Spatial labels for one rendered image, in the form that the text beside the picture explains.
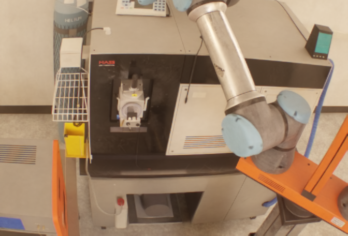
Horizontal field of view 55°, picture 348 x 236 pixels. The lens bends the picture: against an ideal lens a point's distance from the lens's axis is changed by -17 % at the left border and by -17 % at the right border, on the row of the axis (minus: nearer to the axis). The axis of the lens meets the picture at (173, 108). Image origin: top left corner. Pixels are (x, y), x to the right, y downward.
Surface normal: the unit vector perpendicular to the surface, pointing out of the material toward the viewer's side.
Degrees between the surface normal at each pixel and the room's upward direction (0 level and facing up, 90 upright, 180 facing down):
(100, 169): 0
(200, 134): 90
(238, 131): 94
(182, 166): 0
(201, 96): 90
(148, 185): 90
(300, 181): 0
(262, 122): 29
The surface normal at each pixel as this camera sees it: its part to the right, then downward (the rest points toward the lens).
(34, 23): 0.15, 0.69
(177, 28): 0.15, -0.73
